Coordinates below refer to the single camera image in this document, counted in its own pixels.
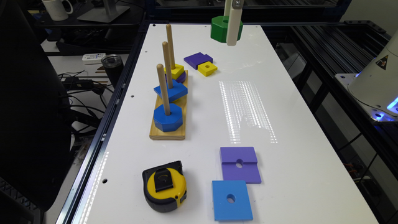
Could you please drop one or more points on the black tumbler cup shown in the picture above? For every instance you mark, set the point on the black tumbler cup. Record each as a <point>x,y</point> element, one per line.
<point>113,65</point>

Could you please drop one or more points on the rear wooden peg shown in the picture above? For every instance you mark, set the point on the rear wooden peg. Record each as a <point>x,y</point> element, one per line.
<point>171,45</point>

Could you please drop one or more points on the front wooden peg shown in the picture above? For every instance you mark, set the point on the front wooden peg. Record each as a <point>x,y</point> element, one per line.
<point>163,88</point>

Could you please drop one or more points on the white mug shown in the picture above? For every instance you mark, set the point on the white mug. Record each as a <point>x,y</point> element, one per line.
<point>56,9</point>

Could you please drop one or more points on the purple round block on peg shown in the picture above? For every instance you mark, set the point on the purple round block on peg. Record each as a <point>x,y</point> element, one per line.
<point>181,78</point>

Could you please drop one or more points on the green octagonal block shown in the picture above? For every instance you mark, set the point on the green octagonal block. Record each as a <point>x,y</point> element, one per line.
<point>219,27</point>

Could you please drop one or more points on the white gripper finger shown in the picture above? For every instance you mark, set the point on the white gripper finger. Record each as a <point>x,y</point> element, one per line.
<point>227,7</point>
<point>234,20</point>

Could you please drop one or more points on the large purple square block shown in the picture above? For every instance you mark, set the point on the large purple square block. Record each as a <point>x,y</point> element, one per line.
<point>240,163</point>

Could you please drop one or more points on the middle wooden peg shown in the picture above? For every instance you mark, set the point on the middle wooden peg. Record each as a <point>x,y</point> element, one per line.
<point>168,72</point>

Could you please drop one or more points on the black office chair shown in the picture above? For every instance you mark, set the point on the black office chair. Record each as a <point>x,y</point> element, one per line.
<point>35,137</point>

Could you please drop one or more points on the white remote device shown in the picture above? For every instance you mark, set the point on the white remote device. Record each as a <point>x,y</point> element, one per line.
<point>90,59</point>

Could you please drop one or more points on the blue octagonal block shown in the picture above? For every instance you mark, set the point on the blue octagonal block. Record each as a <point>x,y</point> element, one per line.
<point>167,123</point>

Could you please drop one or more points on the yellow square block on peg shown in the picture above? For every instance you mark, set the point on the yellow square block on peg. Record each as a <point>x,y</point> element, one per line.
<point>177,71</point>

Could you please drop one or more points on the wooden peg base board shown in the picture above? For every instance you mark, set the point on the wooden peg base board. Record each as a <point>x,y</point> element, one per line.
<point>179,134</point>

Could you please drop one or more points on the wooden peg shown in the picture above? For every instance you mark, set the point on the wooden peg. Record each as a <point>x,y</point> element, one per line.
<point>168,72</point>
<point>163,88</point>
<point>171,45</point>

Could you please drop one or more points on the small yellow square block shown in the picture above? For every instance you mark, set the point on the small yellow square block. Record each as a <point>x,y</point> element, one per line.
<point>207,68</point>

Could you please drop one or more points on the yellow black tape measure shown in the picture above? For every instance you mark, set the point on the yellow black tape measure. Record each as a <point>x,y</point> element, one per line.
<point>165,187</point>

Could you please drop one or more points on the blue square block on peg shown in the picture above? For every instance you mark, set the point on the blue square block on peg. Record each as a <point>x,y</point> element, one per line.
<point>179,90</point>

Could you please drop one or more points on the small purple stepped block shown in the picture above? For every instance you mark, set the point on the small purple stepped block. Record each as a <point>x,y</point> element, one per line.
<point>196,59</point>

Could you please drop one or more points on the black power adapter with cables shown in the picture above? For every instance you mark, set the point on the black power adapter with cables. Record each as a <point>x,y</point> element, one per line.
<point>72,82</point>

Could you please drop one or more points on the large light blue square block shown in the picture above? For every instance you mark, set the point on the large light blue square block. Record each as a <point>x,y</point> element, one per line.
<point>231,200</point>

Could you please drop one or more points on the monitor stand base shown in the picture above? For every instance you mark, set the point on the monitor stand base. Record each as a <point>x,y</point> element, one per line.
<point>106,15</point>

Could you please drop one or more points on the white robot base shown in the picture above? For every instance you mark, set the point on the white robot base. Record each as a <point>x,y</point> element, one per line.
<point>375,87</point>

